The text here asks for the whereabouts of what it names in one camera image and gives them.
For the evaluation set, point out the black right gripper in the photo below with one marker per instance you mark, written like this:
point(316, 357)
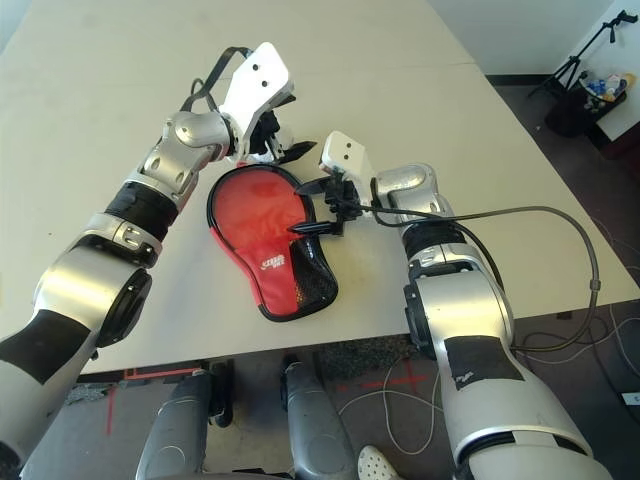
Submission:
point(344, 200)

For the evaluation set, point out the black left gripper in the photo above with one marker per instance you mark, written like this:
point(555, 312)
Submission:
point(265, 132)

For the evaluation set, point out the red black paddle case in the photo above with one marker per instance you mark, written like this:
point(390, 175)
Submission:
point(280, 285)

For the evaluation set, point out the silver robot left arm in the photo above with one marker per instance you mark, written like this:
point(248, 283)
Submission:
point(110, 270)

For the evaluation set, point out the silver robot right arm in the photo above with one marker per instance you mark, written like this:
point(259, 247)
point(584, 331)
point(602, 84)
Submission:
point(465, 310)

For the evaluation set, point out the dark speckled foam mat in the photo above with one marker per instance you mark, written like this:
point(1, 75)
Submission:
point(365, 357)

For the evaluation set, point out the grey robot right leg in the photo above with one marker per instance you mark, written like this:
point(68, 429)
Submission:
point(315, 430)

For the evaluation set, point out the grey robot leg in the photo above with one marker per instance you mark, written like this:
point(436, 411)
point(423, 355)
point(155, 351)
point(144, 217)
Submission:
point(315, 430)
point(175, 430)

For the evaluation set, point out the white perforated clog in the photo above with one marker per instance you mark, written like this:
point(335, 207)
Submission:
point(375, 465)

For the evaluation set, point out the grey robot left leg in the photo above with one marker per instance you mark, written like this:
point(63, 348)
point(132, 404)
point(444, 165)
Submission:
point(175, 430)

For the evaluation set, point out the black bin with items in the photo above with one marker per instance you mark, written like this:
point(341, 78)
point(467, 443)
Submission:
point(575, 110)

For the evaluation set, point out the black tripod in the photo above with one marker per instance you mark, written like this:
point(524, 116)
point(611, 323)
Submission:
point(575, 60)

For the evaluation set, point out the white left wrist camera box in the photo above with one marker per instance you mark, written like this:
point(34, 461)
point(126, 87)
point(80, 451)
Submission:
point(260, 80)

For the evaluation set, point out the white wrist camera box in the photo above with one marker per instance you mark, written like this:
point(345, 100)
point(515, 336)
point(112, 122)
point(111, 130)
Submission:
point(260, 80)
point(345, 152)

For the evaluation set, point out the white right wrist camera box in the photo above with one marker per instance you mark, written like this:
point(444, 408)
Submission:
point(345, 152)

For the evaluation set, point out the black upright post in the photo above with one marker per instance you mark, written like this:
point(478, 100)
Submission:
point(222, 395)

